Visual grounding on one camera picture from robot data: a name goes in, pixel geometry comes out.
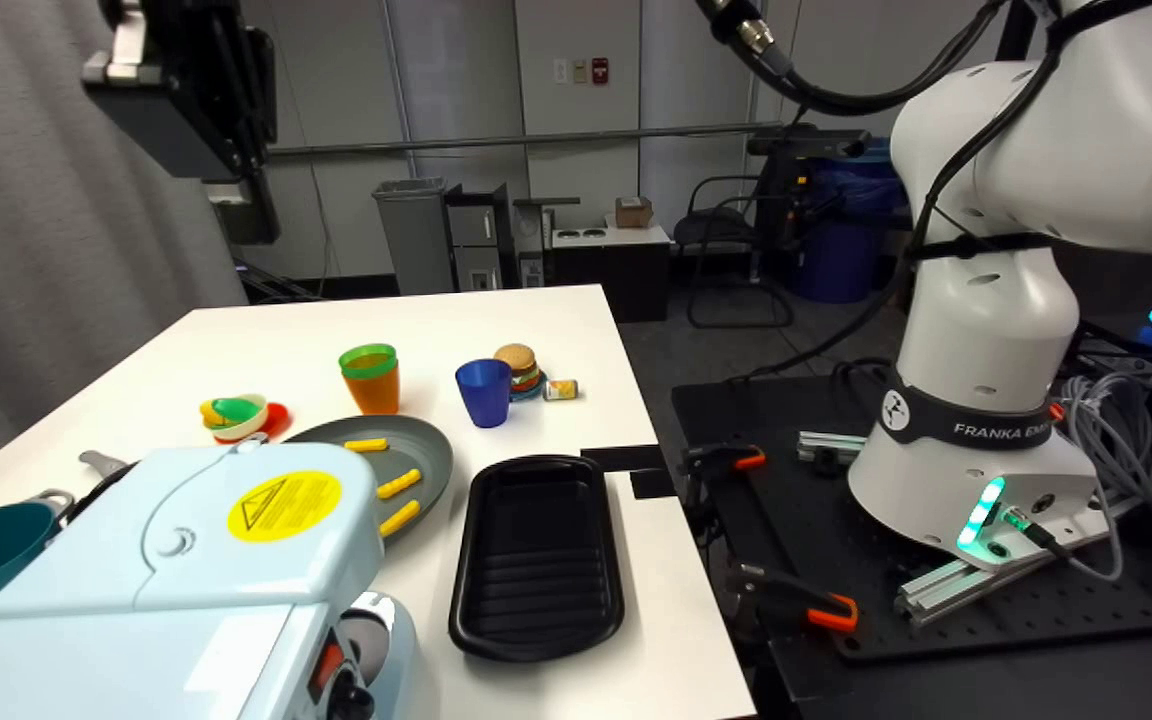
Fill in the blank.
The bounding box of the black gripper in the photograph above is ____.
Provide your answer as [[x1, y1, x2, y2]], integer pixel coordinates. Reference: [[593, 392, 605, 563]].
[[145, 0, 282, 247]]

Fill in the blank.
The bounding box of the light blue toy coffee maker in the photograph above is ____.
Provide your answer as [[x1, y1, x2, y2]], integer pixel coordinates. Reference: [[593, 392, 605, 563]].
[[0, 442, 426, 720]]

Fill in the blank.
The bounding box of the grey cabinet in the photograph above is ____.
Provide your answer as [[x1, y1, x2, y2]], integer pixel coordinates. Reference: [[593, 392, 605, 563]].
[[445, 186, 519, 293], [369, 177, 458, 296]]

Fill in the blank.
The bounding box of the green plastic cup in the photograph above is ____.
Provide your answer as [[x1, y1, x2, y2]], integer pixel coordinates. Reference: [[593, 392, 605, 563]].
[[335, 342, 404, 389]]

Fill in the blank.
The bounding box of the green toy plate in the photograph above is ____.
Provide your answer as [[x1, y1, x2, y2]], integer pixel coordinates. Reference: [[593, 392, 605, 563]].
[[210, 392, 272, 434]]

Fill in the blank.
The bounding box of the red toy plate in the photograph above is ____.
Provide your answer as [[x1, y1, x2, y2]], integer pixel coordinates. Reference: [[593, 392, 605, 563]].
[[247, 401, 295, 447]]

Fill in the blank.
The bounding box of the orange plastic cup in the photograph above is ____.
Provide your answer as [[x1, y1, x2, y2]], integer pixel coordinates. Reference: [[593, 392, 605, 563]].
[[340, 363, 409, 421]]

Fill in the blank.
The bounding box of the grey curtain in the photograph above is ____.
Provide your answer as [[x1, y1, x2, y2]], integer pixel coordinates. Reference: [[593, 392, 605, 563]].
[[0, 0, 247, 495]]

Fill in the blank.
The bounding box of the blue plastic cup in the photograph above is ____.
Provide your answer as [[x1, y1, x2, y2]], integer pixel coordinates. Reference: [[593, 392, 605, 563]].
[[454, 351, 519, 437]]

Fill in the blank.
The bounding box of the grey round plate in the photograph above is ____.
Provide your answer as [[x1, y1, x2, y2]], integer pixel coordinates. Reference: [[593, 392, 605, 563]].
[[284, 411, 459, 552]]

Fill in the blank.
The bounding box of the toy hamburger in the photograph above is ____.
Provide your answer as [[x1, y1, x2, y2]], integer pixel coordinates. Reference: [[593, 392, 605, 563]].
[[494, 342, 554, 401]]

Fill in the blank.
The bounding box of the toy burger on plate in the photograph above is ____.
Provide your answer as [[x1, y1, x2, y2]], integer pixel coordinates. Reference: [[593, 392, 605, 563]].
[[505, 374, 556, 404]]

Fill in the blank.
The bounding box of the black low cabinet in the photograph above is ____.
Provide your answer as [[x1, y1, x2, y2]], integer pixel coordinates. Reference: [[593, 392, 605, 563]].
[[540, 215, 677, 328]]

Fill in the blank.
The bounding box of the small cardboard box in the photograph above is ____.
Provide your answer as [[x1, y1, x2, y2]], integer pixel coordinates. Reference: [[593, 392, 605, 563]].
[[608, 191, 661, 233]]

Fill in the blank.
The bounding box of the black ribbed tray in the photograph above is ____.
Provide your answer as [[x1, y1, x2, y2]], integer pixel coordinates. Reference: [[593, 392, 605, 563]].
[[445, 447, 632, 668]]

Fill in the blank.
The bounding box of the black office chair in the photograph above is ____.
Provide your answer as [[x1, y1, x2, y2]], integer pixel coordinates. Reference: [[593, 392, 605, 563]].
[[671, 167, 797, 332]]

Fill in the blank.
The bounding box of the blue bin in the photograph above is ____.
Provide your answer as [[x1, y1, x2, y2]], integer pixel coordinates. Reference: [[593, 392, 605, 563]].
[[787, 136, 912, 309]]

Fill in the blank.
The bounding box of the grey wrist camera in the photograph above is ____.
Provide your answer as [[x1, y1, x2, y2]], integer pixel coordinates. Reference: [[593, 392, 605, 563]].
[[82, 0, 162, 91]]

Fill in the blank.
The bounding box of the grey wall rail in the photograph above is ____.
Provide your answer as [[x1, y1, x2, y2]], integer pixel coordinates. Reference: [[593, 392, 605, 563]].
[[262, 119, 794, 165]]

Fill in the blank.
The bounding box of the red white wall sign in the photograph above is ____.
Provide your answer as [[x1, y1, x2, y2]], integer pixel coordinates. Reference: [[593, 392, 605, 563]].
[[564, 54, 615, 91]]

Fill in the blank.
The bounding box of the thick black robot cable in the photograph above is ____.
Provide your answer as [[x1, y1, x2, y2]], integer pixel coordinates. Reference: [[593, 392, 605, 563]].
[[694, 0, 1013, 119]]

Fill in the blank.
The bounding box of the black clamp orange handle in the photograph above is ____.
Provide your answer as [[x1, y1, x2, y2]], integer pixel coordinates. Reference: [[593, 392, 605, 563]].
[[717, 558, 864, 641], [683, 442, 778, 507]]

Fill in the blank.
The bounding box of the aluminium extrusion rail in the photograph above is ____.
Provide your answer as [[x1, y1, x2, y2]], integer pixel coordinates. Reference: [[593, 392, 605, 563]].
[[794, 424, 875, 474], [892, 507, 1118, 630]]

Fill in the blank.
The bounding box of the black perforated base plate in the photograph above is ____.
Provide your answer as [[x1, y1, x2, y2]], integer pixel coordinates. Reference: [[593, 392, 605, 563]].
[[668, 370, 1152, 672]]

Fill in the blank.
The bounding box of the grey cable bundle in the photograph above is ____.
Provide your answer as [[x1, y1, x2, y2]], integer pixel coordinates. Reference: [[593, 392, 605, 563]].
[[1054, 363, 1152, 589]]

